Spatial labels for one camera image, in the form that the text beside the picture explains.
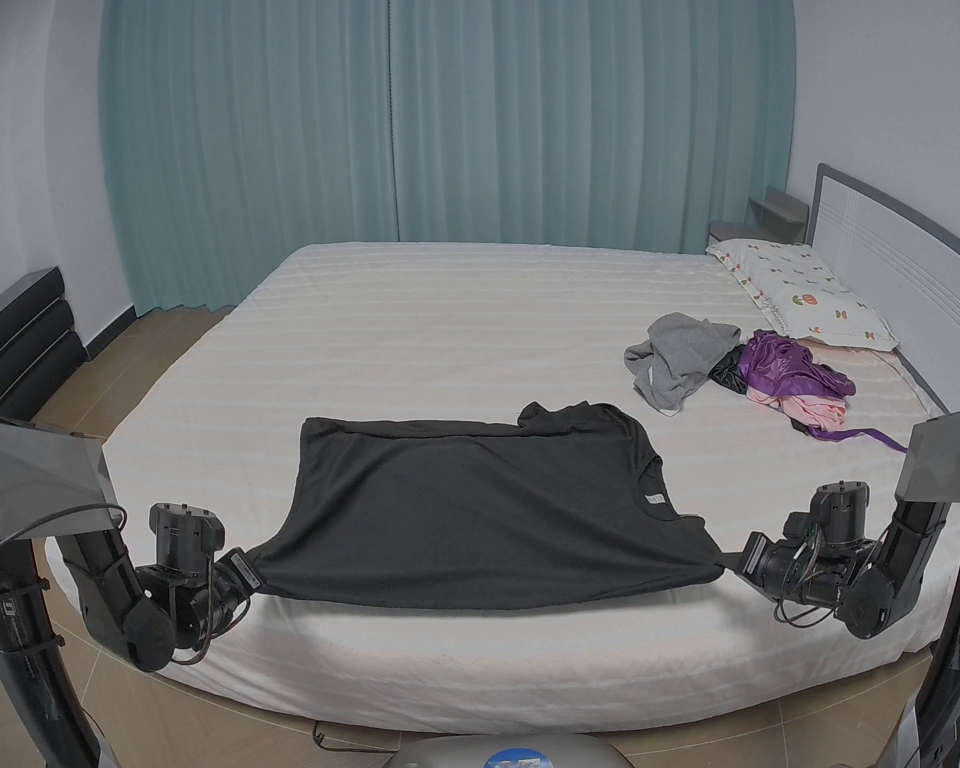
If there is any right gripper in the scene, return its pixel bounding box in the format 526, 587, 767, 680
736, 531, 798, 601

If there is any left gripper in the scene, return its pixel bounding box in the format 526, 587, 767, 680
204, 549, 261, 612

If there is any black T-shirt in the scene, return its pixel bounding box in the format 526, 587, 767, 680
251, 401, 725, 610

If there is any bed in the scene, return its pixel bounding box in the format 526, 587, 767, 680
41, 161, 960, 732

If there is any pink garment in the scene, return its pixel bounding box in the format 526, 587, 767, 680
750, 390, 849, 436

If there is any black shiny garment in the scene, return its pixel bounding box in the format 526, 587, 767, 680
708, 346, 751, 395

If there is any purple satin garment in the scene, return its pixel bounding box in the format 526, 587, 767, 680
738, 330, 909, 453

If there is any grey garment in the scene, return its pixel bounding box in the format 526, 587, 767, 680
624, 313, 744, 414

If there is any white printed pillow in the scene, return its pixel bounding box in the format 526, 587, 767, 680
705, 238, 901, 354

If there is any black chest of drawers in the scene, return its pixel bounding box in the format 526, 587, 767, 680
0, 266, 85, 425

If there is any grey bedside table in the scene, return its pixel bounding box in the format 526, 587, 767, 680
708, 186, 811, 256

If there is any blue-green curtain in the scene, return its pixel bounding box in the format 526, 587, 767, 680
386, 0, 796, 256
101, 0, 399, 316

